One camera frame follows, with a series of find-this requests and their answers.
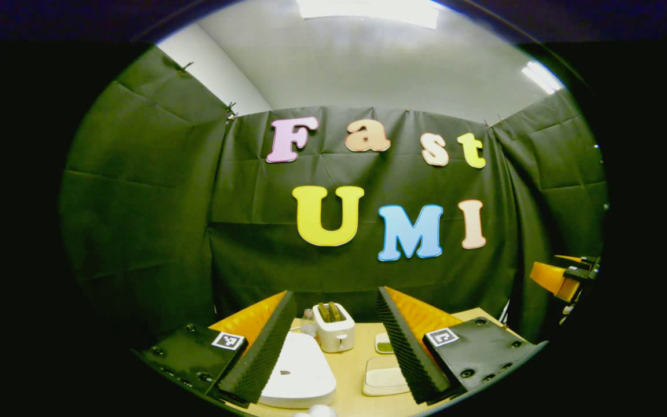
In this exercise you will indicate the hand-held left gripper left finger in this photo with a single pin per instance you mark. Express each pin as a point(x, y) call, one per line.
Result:
point(264, 359)

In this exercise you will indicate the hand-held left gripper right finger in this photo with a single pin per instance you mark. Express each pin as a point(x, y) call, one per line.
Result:
point(406, 347)

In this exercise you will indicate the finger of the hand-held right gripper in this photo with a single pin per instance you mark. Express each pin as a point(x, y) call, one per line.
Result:
point(550, 278)
point(568, 259)

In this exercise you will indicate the white rice cooker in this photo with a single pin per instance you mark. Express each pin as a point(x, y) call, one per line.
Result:
point(299, 370)

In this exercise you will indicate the white divided grain dish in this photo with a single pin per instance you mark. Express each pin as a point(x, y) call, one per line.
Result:
point(384, 344)

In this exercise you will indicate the clear plastic water bottle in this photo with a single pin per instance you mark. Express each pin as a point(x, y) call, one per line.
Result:
point(308, 325)

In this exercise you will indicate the white toaster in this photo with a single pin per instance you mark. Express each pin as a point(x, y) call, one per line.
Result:
point(334, 336)

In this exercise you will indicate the brown bread slice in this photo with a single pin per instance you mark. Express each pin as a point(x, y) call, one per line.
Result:
point(335, 311)
point(323, 313)

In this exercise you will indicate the small ceiling light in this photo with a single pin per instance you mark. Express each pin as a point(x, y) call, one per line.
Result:
point(542, 77)

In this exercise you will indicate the black backdrop cloth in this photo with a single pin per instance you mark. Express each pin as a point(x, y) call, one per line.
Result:
point(154, 202)

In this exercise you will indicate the large ceiling light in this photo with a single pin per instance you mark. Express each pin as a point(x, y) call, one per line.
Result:
point(368, 10)

